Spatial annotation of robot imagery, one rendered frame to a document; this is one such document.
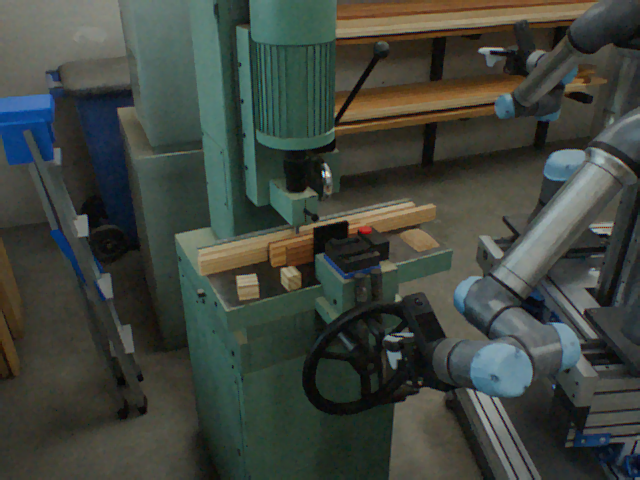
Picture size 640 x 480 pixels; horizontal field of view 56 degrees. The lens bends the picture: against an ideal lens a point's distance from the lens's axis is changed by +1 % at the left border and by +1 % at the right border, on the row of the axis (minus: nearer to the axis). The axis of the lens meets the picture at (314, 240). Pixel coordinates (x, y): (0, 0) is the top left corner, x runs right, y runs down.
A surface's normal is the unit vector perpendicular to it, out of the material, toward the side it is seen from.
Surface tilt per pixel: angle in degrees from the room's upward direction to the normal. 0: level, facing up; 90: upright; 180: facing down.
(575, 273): 0
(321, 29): 90
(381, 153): 90
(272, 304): 90
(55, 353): 0
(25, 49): 90
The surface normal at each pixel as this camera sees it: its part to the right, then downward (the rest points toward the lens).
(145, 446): 0.00, -0.87
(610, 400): 0.11, 0.48
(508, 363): 0.37, -0.07
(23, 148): 0.34, 0.46
